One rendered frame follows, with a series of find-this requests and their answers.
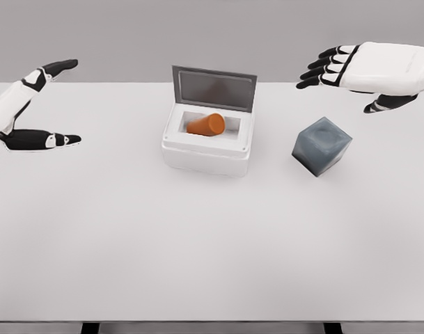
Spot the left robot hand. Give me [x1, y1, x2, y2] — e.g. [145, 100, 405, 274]
[0, 58, 83, 152]

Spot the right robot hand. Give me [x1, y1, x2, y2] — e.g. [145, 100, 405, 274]
[295, 42, 424, 114]

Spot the grey cube block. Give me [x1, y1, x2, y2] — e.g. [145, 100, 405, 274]
[291, 116, 354, 178]

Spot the white box with grey lid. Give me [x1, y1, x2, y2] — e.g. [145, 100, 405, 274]
[160, 64, 258, 179]

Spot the orange cup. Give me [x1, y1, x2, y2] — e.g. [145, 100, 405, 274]
[186, 113, 226, 137]

